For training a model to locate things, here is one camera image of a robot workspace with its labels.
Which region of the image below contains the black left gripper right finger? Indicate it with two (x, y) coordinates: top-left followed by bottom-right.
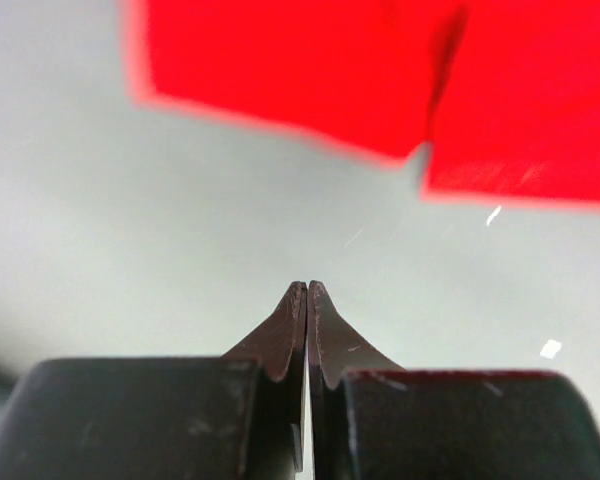
(306, 281), (600, 479)

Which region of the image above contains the red t shirt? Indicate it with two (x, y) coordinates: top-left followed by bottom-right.
(121, 1), (600, 207)

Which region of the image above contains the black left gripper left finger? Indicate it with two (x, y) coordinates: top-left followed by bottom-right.
(0, 282), (307, 479)

